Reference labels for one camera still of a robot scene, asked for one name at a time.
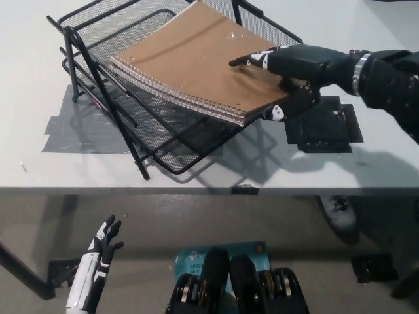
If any small black tape strip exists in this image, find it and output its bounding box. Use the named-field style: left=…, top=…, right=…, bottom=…
left=231, top=185, right=259, bottom=196

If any brown spiral notebook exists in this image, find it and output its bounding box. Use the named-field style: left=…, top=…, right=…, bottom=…
left=109, top=0, right=289, bottom=127

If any black mesh two-tier file tray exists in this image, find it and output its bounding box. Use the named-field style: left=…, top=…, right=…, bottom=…
left=46, top=0, right=304, bottom=182

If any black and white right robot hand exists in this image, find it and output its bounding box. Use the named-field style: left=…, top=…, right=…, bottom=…
left=228, top=44, right=359, bottom=124

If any black table leg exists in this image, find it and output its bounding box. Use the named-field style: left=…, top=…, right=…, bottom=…
left=391, top=268, right=419, bottom=300
left=0, top=241, right=55, bottom=300

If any black floor tape patch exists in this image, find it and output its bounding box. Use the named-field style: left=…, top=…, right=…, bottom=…
left=48, top=260, right=83, bottom=289
left=350, top=254, right=400, bottom=283

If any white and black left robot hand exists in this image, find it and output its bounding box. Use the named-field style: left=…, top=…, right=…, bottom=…
left=65, top=214, right=125, bottom=311

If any teal cardboard box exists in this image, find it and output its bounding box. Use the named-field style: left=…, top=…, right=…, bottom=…
left=173, top=241, right=271, bottom=290

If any black square tape patch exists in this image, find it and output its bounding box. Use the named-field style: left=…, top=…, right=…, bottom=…
left=283, top=96, right=365, bottom=154

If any grey duct tape patch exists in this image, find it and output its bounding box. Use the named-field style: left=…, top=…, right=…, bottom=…
left=41, top=84, right=136, bottom=154

